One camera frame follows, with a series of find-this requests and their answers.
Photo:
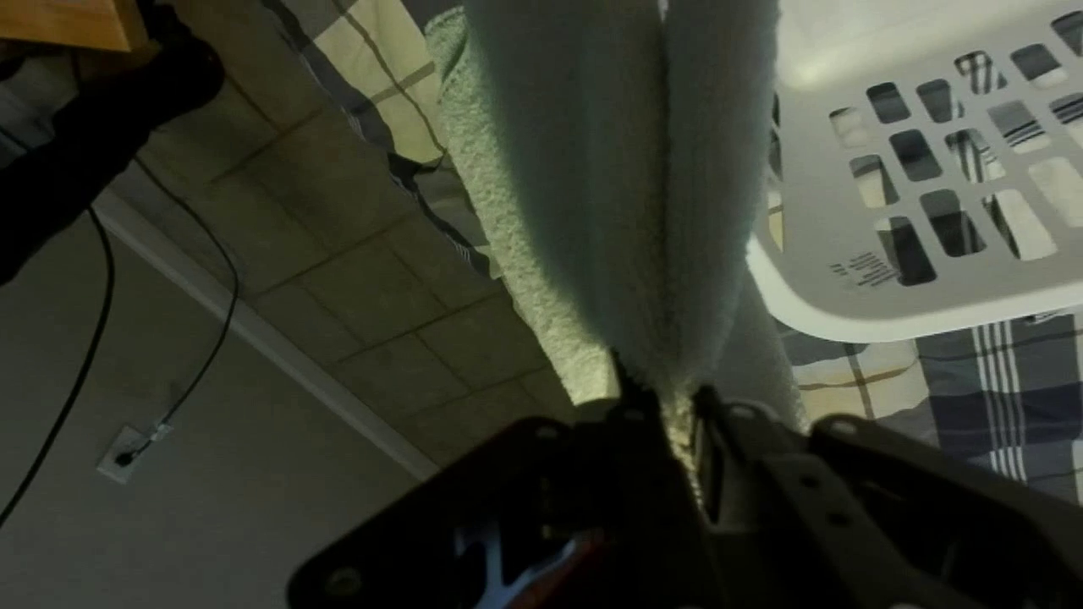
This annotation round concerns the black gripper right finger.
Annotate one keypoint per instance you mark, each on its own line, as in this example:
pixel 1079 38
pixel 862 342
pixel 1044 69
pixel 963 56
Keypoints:
pixel 859 509

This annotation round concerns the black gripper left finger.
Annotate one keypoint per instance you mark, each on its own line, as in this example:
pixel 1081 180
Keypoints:
pixel 587 497

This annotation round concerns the white terry towel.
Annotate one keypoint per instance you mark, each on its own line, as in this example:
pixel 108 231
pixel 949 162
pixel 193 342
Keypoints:
pixel 612 170

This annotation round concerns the white plastic laundry basket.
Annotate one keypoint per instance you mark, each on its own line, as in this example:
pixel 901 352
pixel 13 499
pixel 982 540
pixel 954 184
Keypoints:
pixel 825 69

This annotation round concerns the white baseboard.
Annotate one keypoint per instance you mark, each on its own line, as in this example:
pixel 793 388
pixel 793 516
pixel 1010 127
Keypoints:
pixel 272 339

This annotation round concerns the black bulky object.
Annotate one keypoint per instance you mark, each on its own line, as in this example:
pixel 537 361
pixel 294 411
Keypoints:
pixel 104 123

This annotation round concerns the wooden dresser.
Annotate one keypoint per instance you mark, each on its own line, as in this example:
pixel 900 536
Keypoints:
pixel 68 23

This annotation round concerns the white wall outlet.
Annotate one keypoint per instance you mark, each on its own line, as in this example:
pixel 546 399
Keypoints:
pixel 131 455

